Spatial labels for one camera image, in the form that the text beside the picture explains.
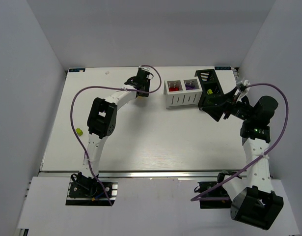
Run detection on purple lego brick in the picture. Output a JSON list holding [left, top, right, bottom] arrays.
[[185, 85, 195, 90]]

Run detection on small green lego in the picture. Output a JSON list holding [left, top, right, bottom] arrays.
[[75, 128, 83, 136]]

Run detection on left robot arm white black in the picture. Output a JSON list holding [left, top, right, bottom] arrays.
[[80, 67, 150, 178]]

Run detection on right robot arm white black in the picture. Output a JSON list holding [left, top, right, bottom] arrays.
[[198, 88, 284, 230]]

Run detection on black double bin container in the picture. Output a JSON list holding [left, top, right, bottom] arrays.
[[195, 69, 224, 110]]

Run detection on blue label right corner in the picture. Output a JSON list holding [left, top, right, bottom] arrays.
[[214, 66, 232, 70]]

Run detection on blue label corner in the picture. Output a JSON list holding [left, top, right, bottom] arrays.
[[68, 68, 85, 73], [214, 66, 232, 70]]

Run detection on white double bin container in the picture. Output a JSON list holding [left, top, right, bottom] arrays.
[[164, 78, 202, 109]]

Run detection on blue label left corner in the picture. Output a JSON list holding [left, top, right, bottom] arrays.
[[68, 68, 85, 73]]

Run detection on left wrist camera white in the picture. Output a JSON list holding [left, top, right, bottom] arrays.
[[138, 65, 150, 73]]

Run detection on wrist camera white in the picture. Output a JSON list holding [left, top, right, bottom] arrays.
[[138, 65, 150, 73], [236, 80, 250, 99]]

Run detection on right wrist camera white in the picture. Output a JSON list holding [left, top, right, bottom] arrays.
[[236, 80, 250, 99]]

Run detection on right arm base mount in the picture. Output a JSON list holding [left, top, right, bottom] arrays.
[[194, 171, 235, 209]]

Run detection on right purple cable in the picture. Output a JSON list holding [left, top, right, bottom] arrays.
[[190, 83, 289, 202]]

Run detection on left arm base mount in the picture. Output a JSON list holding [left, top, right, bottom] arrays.
[[65, 173, 117, 207]]

